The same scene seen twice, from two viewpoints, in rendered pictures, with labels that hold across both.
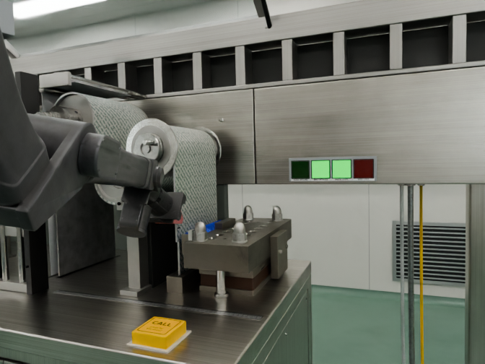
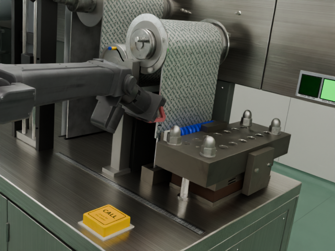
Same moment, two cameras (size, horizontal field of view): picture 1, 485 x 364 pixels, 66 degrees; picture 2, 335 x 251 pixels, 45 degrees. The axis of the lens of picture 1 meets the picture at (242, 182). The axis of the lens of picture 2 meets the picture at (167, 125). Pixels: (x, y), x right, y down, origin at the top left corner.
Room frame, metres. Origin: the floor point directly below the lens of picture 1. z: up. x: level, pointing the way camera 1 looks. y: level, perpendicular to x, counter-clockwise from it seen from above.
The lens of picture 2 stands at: (0.00, -0.19, 1.35)
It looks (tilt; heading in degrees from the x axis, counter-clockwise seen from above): 17 degrees down; 20
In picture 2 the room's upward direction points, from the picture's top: 6 degrees clockwise
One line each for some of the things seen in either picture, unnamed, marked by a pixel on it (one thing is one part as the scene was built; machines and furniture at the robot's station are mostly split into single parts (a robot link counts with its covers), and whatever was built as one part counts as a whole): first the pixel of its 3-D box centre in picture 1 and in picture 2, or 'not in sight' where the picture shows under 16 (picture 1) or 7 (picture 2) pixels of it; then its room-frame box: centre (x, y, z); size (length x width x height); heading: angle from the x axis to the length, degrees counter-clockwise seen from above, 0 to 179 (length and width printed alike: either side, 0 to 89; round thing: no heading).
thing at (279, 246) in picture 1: (280, 253); (258, 170); (1.00, -0.10, 0.97); 0.10 x 0.03 x 0.11; 159
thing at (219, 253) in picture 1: (245, 239); (228, 148); (1.02, -0.01, 1.00); 0.40 x 0.16 x 0.06; 159
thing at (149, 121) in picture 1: (151, 149); (146, 44); (0.93, 0.22, 1.25); 0.15 x 0.01 x 0.15; 69
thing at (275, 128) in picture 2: (276, 213); (275, 125); (1.15, -0.10, 1.05); 0.04 x 0.04 x 0.04
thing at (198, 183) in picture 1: (198, 199); (188, 98); (1.02, 0.12, 1.11); 0.23 x 0.01 x 0.18; 159
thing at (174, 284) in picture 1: (201, 269); (182, 164); (1.03, 0.12, 0.92); 0.28 x 0.04 x 0.04; 159
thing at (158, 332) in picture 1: (159, 331); (106, 220); (0.66, 0.15, 0.91); 0.07 x 0.07 x 0.02; 69
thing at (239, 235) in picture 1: (239, 232); (209, 145); (0.85, 0.01, 1.05); 0.04 x 0.04 x 0.04
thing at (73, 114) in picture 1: (65, 119); (81, 0); (1.00, 0.46, 1.34); 0.06 x 0.06 x 0.06; 69
